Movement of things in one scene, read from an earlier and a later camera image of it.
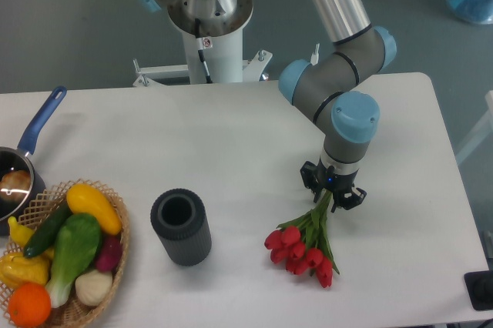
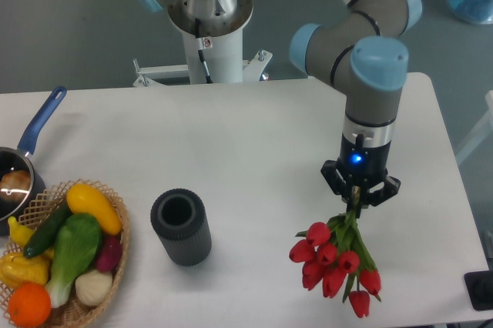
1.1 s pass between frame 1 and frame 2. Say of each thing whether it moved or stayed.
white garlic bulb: stayed
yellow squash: stayed
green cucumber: stayed
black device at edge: stayed
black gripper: moved
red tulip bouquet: moved
